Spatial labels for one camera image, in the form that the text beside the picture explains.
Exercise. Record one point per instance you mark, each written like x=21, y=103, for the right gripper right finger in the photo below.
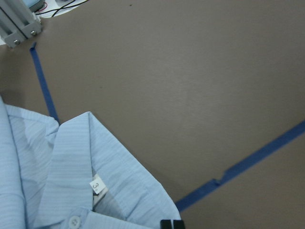
x=178, y=224

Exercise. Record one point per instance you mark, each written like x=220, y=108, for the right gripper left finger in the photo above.
x=165, y=224

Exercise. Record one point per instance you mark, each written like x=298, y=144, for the light blue button-up shirt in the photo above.
x=75, y=175

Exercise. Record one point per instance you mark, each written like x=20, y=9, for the aluminium frame post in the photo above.
x=18, y=21

